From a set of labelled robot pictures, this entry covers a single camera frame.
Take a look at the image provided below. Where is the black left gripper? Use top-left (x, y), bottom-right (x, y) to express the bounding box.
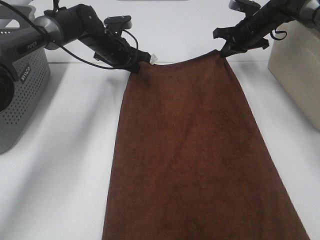
top-left (84, 30), bottom-right (151, 74)

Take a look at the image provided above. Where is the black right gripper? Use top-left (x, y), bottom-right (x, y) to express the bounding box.
top-left (213, 15), bottom-right (270, 58)

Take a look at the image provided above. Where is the brown towel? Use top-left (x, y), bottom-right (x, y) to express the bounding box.
top-left (102, 50), bottom-right (309, 240)

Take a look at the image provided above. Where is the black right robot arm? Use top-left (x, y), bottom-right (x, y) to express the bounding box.
top-left (213, 0), bottom-right (320, 58)

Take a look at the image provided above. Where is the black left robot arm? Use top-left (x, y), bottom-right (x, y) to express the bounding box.
top-left (0, 0), bottom-right (152, 111)

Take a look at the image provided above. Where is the beige storage bin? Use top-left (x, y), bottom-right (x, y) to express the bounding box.
top-left (268, 21), bottom-right (320, 129)

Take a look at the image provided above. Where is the grey perforated plastic basket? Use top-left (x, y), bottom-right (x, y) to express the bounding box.
top-left (0, 4), bottom-right (51, 153)

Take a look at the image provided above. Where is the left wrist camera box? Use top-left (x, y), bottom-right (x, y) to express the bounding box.
top-left (103, 15), bottom-right (132, 32)

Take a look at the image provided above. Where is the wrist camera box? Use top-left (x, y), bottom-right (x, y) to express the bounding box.
top-left (228, 0), bottom-right (261, 14)
top-left (103, 15), bottom-right (132, 32)

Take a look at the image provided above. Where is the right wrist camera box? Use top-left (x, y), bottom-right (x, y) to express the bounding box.
top-left (228, 0), bottom-right (261, 14)

